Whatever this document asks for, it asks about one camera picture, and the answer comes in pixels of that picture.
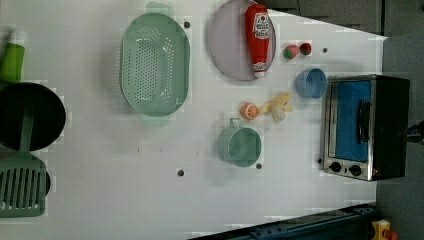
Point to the pink round plate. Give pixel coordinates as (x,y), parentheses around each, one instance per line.
(228,43)

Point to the blue metal frame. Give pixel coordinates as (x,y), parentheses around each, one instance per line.
(350,223)

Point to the red plush ketchup bottle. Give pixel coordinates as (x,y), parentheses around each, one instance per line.
(258,31)

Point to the yellow plush banana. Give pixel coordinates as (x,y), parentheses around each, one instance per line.
(277,106)

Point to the green bottle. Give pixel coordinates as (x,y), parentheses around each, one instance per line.
(13,57)

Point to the plush orange slice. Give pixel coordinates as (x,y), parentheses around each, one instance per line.
(249,111)

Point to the blue cup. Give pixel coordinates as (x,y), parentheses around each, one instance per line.
(311,83)

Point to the green mug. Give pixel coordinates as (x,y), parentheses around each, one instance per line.
(238,145)

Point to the black toaster oven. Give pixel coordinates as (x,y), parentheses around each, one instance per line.
(364,124)

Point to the green slotted spatula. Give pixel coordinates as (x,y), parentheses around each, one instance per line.
(23,176)

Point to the green perforated colander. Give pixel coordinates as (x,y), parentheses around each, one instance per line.
(155,64)

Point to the red plush strawberry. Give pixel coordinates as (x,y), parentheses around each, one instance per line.
(306,49)

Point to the pink plush strawberry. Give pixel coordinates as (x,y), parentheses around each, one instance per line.
(290,52)

